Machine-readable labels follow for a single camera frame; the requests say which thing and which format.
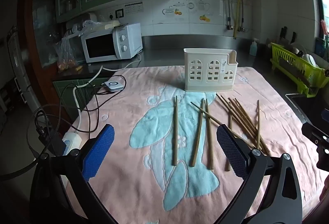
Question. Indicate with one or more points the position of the green dish rack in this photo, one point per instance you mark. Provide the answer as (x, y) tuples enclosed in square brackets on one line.
[(285, 55)]

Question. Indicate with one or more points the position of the yellow gas pipe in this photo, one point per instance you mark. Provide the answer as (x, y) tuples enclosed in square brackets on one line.
[(237, 15)]

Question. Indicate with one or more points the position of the white label sticker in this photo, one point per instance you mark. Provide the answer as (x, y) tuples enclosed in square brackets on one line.
[(133, 7)]

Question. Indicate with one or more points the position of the metal sink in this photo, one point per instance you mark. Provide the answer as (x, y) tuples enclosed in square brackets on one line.
[(308, 108)]

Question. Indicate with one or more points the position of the black wall socket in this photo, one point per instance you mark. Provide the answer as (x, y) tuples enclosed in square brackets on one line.
[(119, 13)]

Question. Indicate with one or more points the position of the pile of brown chopsticks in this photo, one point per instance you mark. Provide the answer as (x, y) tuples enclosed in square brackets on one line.
[(239, 113)]

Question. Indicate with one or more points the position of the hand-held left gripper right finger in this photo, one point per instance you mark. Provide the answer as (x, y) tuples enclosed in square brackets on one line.
[(231, 152)]

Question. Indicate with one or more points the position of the small white square device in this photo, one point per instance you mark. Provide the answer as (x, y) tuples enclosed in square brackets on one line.
[(113, 85)]

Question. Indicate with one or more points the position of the pink brush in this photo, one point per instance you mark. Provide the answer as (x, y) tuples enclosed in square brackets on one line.
[(323, 27)]

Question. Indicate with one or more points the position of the clear plastic bag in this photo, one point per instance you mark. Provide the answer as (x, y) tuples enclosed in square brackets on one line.
[(87, 27)]

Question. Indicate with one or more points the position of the blue soap bottle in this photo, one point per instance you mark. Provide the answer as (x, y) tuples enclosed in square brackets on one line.
[(253, 49)]

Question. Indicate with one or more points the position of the white power strip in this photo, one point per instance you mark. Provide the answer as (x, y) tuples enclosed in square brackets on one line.
[(70, 140)]

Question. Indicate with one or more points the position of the pink and blue blanket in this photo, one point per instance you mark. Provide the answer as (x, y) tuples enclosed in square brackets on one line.
[(282, 116)]

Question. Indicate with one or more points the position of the white bowl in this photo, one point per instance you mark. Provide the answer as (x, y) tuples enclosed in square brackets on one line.
[(309, 60)]

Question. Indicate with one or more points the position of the white microwave oven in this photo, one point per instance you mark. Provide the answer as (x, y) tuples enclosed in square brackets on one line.
[(100, 49)]

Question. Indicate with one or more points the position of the plastic bag of food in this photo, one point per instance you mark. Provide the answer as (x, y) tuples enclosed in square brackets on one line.
[(65, 59)]

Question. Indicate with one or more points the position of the white wall appliance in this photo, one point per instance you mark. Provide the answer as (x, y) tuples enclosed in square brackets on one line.
[(89, 18)]

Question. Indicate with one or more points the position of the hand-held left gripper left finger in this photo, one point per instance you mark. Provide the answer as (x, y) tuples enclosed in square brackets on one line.
[(101, 152)]

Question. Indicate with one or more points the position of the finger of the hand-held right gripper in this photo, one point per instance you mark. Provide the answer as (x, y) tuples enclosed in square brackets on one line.
[(324, 158), (314, 134)]

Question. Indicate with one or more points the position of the cream plastic chopstick holder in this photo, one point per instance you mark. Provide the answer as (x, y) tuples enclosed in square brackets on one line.
[(203, 59)]

